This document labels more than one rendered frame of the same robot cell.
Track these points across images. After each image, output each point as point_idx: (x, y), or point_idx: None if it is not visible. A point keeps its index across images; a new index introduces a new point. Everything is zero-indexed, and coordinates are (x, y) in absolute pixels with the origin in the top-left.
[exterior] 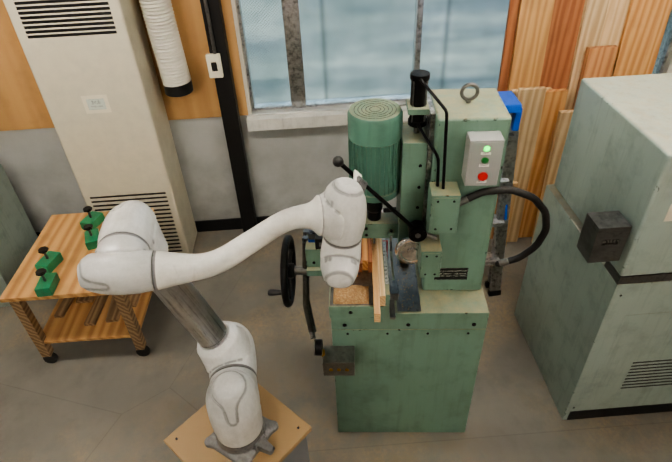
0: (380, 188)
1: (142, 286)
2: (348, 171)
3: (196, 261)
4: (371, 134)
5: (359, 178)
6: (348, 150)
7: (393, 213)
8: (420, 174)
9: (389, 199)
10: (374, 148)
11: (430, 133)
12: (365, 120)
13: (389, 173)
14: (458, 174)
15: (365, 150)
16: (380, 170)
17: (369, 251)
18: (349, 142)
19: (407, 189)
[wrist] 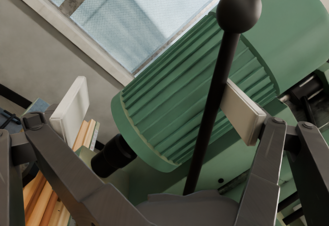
0: (185, 148)
1: None
2: (227, 67)
3: None
4: (300, 41)
5: (266, 113)
6: (185, 38)
7: (125, 173)
8: (243, 166)
9: (170, 170)
10: (265, 73)
11: (327, 124)
12: (321, 3)
13: (220, 134)
14: (292, 204)
15: (250, 61)
16: (223, 120)
17: (46, 217)
18: (212, 24)
19: (205, 173)
